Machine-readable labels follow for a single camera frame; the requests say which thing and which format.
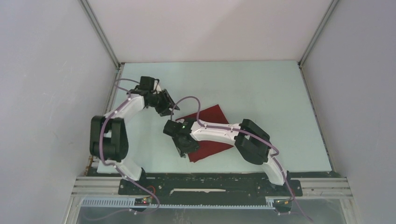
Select red cloth napkin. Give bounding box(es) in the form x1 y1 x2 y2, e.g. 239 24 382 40
188 105 240 162

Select aluminium frame post right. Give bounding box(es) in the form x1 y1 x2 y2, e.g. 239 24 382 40
298 0 340 68

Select aluminium frame post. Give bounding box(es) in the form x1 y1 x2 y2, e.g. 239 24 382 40
298 0 340 68
79 0 121 69

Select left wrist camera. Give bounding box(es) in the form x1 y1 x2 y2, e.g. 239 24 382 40
138 76 162 92

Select aluminium extrusion rail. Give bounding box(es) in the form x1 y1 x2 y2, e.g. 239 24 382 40
71 176 121 197

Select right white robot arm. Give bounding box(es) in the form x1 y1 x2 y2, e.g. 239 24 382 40
163 118 290 195

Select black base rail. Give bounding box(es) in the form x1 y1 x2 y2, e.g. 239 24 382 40
118 173 303 205

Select aluminium frame post left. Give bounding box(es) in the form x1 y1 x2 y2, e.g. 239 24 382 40
79 0 121 69

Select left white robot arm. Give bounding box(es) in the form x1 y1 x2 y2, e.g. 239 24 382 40
90 89 179 194

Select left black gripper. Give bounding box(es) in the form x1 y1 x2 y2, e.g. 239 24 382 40
147 89 179 117

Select white cable duct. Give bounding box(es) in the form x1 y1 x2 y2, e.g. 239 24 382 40
80 197 275 210

